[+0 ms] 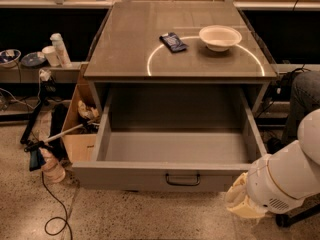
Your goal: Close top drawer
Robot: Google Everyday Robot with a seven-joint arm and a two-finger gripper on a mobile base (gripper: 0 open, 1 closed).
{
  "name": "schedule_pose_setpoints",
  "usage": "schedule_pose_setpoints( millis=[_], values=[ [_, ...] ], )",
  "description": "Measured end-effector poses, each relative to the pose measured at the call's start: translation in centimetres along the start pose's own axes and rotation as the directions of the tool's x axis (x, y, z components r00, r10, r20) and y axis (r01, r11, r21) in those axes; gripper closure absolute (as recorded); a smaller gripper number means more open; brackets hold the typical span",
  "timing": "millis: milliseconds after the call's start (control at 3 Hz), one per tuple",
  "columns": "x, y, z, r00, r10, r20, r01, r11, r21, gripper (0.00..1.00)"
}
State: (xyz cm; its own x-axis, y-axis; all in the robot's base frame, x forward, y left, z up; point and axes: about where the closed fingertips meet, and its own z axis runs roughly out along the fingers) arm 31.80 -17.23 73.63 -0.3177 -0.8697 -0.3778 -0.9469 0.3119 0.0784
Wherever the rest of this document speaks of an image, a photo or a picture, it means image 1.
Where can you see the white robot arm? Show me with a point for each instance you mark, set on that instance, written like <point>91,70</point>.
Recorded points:
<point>280,182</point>

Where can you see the grey top drawer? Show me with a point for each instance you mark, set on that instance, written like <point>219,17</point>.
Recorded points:
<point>185,138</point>

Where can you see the black tripod leg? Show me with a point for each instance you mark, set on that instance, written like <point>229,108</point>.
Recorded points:
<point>33,116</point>

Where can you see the grabber tool with blue handle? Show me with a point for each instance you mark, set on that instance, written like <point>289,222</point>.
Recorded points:
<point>35,162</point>

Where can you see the white bowl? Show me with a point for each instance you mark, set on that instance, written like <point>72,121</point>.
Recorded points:
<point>220,38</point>

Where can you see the white paper cup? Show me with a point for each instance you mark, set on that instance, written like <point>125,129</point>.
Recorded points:
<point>51,56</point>

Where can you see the white cylindrical bottle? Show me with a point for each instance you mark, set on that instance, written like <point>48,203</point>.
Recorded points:
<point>61,51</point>

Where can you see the person leg in jeans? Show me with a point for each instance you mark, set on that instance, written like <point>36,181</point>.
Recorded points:
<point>305,98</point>

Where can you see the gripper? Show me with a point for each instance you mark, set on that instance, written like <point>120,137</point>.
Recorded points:
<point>263,184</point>

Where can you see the white power adapter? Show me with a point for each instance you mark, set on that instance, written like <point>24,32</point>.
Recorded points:
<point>44,75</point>

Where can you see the crumpled paper in box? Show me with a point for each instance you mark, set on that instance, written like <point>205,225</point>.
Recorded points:
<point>87,112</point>

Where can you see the dark blue snack packet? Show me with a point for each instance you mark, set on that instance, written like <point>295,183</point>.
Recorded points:
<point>173,42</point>

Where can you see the black office chair base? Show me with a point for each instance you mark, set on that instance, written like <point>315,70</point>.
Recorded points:
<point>285,221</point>

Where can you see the blue plate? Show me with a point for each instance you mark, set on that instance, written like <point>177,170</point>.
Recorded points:
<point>34,59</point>

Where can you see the blue patterned bowl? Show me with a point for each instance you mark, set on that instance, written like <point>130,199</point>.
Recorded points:
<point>9,58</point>

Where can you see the cardboard box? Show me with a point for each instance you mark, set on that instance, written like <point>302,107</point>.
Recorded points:
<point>79,143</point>

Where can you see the grey drawer cabinet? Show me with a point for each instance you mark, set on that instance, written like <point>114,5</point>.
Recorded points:
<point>129,48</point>

